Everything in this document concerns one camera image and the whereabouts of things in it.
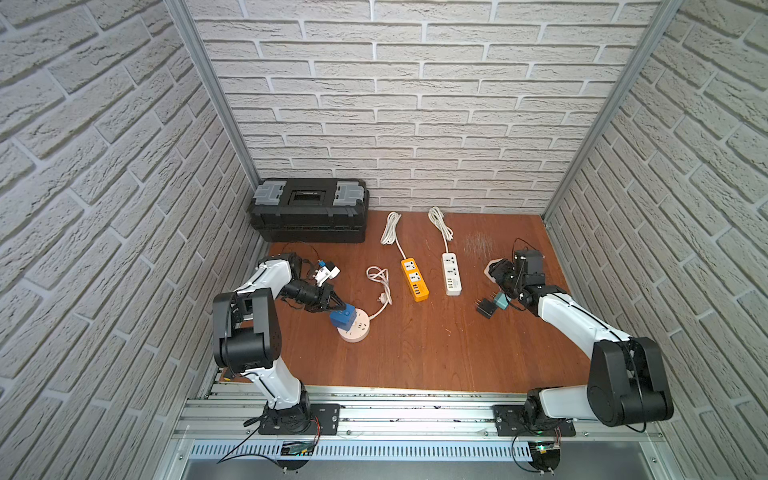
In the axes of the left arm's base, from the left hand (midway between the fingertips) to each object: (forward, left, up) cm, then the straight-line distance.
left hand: (343, 304), depth 85 cm
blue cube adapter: (-4, 0, -1) cm, 4 cm away
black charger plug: (+2, -44, -6) cm, 45 cm away
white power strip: (+12, -35, -4) cm, 37 cm away
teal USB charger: (+4, -50, -5) cm, 50 cm away
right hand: (+11, -48, +3) cm, 49 cm away
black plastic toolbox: (+30, +13, +9) cm, 34 cm away
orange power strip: (+12, -22, -5) cm, 26 cm away
